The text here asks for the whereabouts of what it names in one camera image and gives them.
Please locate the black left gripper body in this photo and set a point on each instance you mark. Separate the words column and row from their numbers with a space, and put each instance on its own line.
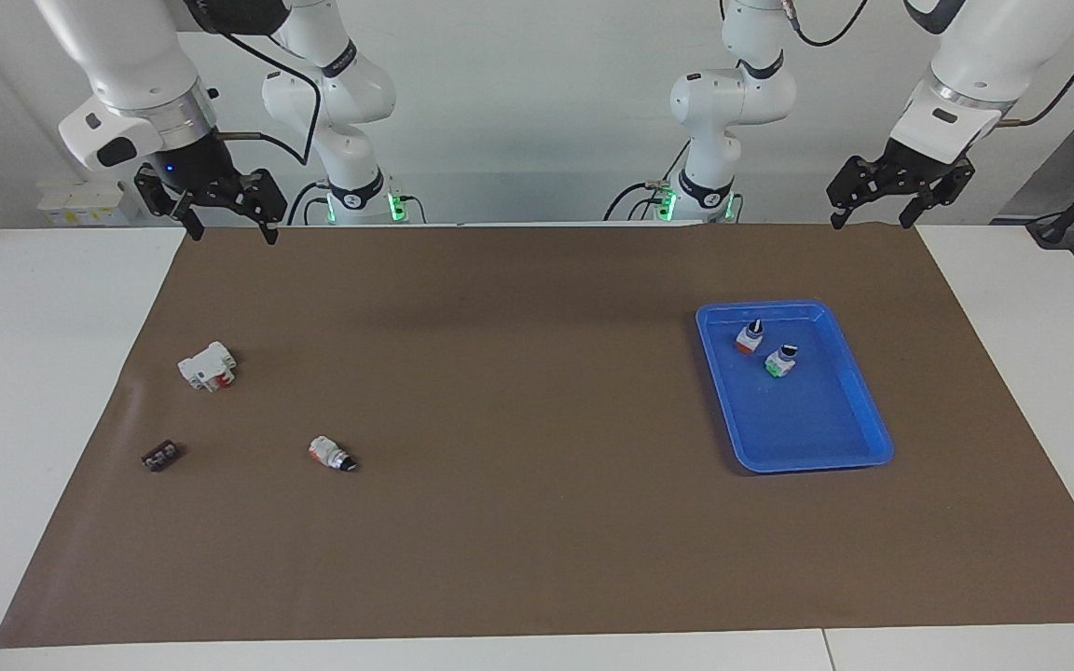
column 905, row 168

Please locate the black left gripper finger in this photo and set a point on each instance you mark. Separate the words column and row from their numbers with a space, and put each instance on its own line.
column 952, row 182
column 852, row 182

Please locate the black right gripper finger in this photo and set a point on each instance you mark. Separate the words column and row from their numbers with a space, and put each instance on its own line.
column 157, row 191
column 268, row 196

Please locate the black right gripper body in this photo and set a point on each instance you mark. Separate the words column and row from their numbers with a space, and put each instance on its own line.
column 192, row 163

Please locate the orange base rotary switch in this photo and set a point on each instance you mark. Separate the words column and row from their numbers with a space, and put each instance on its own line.
column 327, row 451

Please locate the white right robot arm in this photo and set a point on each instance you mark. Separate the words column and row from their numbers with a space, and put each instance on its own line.
column 127, row 56

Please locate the white box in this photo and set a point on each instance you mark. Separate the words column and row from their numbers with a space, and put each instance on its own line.
column 80, row 200

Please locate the white circuit breaker block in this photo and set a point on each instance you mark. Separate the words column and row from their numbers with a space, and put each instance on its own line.
column 204, row 366

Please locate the blue plastic tray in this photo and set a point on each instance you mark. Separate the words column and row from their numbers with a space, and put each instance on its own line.
column 807, row 424

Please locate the small black terminal block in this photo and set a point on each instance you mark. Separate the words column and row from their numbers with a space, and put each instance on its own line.
column 160, row 457

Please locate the brown table mat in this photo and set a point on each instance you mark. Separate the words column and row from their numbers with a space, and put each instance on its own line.
column 518, row 466

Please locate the red base rotary switch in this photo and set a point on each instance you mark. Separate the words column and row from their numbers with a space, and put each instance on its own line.
column 749, row 339

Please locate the green base rotary switch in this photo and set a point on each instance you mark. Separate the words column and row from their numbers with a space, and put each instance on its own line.
column 780, row 362

